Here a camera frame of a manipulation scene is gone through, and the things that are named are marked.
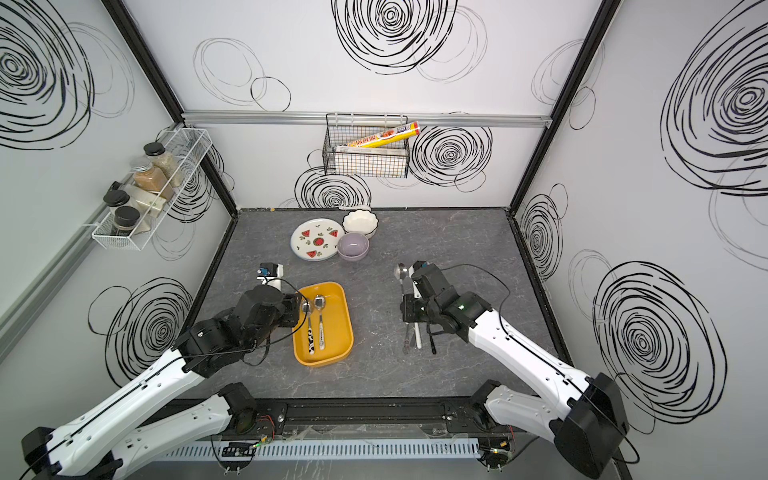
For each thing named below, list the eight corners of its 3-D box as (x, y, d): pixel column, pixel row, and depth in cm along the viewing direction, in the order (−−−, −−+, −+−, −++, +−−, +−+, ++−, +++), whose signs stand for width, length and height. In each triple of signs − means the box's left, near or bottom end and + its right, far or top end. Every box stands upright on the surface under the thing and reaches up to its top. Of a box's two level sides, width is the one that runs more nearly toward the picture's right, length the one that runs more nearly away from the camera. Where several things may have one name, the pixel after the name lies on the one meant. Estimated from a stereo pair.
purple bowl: (337, 265, 105) (335, 255, 101) (341, 239, 113) (339, 230, 109) (368, 265, 105) (367, 255, 101) (369, 239, 113) (369, 230, 109)
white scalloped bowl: (340, 232, 115) (339, 227, 112) (349, 212, 122) (348, 206, 119) (374, 238, 113) (373, 233, 110) (381, 217, 120) (380, 212, 117)
